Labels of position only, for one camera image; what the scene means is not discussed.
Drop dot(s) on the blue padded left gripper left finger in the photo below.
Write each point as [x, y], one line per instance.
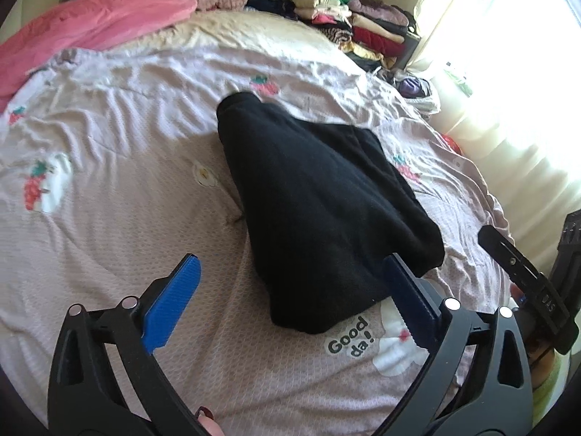
[104, 378]

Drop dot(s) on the cream mattress cover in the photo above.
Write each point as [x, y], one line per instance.
[251, 30]

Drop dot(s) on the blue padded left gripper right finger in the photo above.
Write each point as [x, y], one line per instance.
[476, 378]

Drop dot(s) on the stack of folded clothes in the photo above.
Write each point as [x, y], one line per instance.
[368, 29]

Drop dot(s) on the lilac strawberry print bedsheet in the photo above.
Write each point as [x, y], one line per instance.
[112, 171]

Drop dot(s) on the black garment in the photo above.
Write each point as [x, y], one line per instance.
[323, 208]

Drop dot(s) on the pink blanket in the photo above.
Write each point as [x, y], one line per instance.
[88, 24]

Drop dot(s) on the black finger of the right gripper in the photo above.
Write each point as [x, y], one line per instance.
[548, 305]

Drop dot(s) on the dark navy garment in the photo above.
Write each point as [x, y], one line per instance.
[283, 8]

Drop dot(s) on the white sheer curtain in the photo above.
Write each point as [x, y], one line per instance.
[508, 73]

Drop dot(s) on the purple crumpled clothes pile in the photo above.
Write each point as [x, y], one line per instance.
[418, 92]

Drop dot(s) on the hand with red nails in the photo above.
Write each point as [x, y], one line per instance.
[206, 419]

